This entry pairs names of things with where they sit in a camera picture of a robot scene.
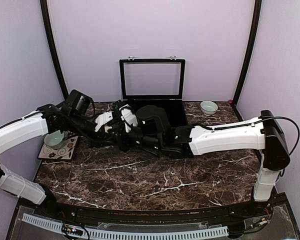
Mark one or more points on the black left corner post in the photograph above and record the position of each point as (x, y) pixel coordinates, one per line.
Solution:
(52, 47)

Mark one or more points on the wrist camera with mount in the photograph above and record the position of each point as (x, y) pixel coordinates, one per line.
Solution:
(128, 117)
(110, 117)

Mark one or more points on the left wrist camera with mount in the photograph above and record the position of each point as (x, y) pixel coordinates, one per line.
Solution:
(110, 117)

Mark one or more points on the pale green ceramic bowl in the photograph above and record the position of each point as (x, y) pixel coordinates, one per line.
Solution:
(54, 140)

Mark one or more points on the black right corner post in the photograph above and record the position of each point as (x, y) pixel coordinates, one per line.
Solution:
(249, 51)

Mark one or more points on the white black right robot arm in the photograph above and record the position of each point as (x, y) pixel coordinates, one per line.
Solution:
(150, 127)

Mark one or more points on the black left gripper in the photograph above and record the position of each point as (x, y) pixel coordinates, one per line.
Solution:
(98, 141)

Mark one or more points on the white slotted cable duct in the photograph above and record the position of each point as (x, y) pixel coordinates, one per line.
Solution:
(127, 232)

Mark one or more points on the small green circuit board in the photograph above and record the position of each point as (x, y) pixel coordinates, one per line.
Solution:
(68, 229)

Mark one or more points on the black front rail frame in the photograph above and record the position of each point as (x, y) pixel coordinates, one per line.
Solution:
(273, 220)

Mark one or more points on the floral square ceramic plate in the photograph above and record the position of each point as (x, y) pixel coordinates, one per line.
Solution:
(65, 152)

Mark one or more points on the glass-panel black box lid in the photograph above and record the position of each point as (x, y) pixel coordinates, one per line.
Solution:
(152, 78)

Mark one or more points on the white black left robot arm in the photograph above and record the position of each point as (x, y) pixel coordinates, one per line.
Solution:
(68, 115)

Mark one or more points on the black corner post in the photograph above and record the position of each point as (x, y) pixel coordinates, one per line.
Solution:
(249, 51)
(52, 47)

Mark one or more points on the black compartment storage box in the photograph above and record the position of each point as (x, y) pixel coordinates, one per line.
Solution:
(174, 109)

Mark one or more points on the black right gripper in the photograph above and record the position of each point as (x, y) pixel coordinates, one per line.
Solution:
(123, 145)

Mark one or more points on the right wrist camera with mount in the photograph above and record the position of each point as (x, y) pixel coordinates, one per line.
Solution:
(128, 117)

